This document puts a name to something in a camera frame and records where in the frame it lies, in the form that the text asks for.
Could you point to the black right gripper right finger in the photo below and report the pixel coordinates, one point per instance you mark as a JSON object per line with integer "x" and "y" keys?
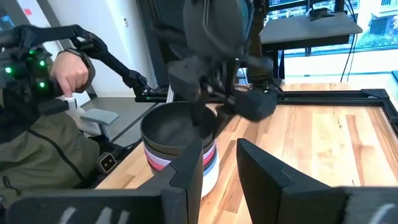
{"x": 273, "y": 199}

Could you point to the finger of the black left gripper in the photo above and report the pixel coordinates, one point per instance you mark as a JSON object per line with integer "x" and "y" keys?
{"x": 199, "y": 118}
{"x": 222, "y": 116}

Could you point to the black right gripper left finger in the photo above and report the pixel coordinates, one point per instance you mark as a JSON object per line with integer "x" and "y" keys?
{"x": 183, "y": 193}

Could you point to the white bowl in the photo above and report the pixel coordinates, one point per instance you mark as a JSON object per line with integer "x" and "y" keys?
{"x": 213, "y": 177}
{"x": 208, "y": 188}

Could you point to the black bowl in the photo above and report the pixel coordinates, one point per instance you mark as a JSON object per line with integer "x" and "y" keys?
{"x": 168, "y": 130}
{"x": 157, "y": 154}

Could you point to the magenta bowl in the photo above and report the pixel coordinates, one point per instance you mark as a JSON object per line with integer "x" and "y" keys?
{"x": 157, "y": 165}

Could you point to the blue bowl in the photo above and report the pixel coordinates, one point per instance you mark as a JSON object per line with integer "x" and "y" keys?
{"x": 213, "y": 168}

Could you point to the lavender bowl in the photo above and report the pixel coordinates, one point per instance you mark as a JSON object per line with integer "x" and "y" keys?
{"x": 155, "y": 159}

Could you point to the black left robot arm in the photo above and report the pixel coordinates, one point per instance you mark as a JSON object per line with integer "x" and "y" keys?
{"x": 214, "y": 28}

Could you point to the small grey connector box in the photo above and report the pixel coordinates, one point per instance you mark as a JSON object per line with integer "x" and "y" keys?
{"x": 108, "y": 162}

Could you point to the grey chair armrest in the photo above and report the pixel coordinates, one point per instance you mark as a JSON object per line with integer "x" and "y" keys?
{"x": 99, "y": 116}

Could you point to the person's hand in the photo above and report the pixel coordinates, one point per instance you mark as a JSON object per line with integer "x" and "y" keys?
{"x": 70, "y": 71}

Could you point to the grey desk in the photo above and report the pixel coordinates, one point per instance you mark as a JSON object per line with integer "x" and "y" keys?
{"x": 304, "y": 28}

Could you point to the computer screen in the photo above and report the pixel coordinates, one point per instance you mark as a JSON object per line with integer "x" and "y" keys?
{"x": 286, "y": 3}

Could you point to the black desk device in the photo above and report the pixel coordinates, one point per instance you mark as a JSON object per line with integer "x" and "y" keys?
{"x": 320, "y": 14}

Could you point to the person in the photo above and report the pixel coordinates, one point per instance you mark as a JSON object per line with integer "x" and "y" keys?
{"x": 40, "y": 149}

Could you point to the red sticker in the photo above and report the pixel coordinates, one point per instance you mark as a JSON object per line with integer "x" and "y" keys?
{"x": 28, "y": 12}

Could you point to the window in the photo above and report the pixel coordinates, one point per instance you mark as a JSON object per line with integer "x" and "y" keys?
{"x": 379, "y": 28}

